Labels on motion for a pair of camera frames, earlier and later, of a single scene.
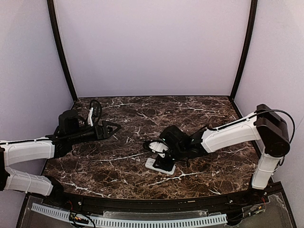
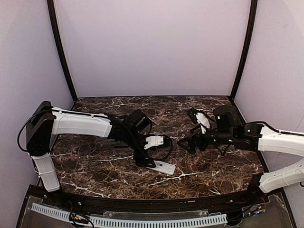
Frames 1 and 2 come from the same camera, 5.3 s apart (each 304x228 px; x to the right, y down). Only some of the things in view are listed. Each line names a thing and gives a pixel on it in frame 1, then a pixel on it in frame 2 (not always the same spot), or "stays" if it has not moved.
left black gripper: [103, 132] -> [140, 156]
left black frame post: [53, 19] stays
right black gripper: [166, 157] -> [198, 141]
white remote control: [149, 163] stays
